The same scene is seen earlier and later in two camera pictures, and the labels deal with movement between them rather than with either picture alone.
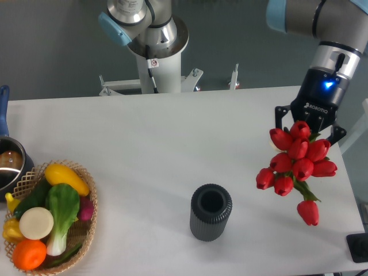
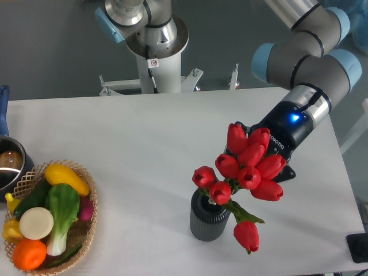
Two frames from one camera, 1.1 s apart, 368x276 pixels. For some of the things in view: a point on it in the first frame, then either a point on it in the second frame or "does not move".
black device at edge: [357, 245] does not move
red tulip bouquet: [303, 153] → [246, 166]
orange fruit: [29, 255] does not move
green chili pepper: [68, 255] does not move
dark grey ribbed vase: [210, 206] does not move
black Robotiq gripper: [322, 92] → [289, 127]
